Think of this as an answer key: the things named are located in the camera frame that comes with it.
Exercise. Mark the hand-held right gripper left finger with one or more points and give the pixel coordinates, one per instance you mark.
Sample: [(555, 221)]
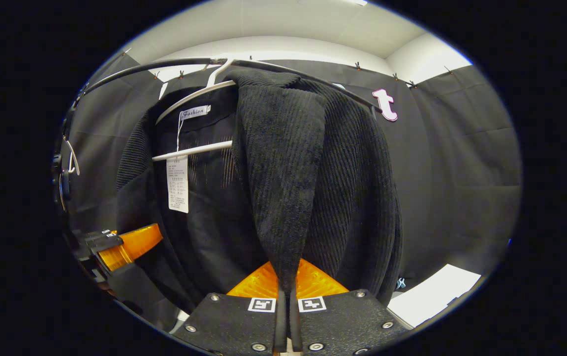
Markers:
[(280, 326)]

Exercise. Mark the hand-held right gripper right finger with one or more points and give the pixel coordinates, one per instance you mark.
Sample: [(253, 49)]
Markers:
[(294, 326)]

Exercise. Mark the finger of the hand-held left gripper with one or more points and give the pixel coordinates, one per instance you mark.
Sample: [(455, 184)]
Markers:
[(110, 243), (98, 234)]

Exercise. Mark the white plastic hanger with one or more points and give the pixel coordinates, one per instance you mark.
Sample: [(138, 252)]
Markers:
[(192, 151), (74, 160)]

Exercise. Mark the black metal clothes rack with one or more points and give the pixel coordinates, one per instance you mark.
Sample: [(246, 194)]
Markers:
[(174, 62)]

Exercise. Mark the small light blue clip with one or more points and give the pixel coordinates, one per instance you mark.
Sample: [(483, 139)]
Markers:
[(401, 283)]

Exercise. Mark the white flat board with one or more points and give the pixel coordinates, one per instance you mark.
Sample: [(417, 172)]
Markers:
[(432, 296)]

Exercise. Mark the black backdrop cloth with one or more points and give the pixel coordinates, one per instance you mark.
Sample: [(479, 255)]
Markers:
[(451, 173)]

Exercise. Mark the long ceiling light panel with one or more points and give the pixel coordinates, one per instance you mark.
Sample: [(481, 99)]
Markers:
[(355, 2)]

